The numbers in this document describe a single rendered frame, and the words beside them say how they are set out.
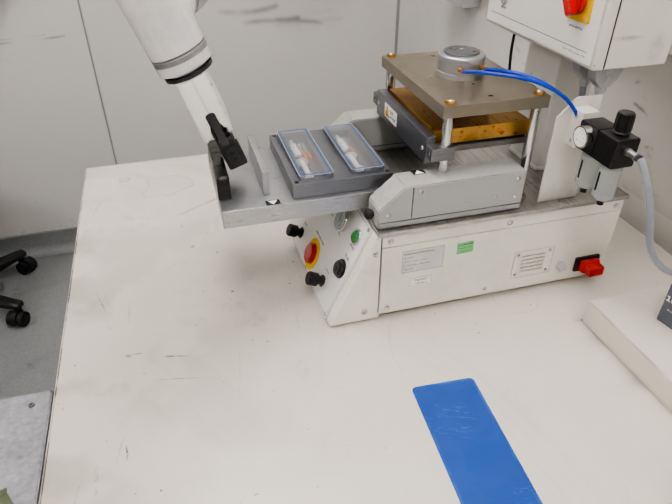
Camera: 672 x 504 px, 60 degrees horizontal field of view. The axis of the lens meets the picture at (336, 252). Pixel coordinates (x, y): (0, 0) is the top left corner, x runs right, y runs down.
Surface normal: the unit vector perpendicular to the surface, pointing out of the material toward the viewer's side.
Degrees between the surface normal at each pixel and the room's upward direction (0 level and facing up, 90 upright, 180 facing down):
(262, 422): 0
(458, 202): 90
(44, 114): 90
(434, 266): 90
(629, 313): 0
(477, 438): 0
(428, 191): 90
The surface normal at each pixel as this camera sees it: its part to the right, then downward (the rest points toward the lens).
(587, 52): -0.96, 0.15
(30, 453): 0.00, -0.82
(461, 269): 0.28, 0.55
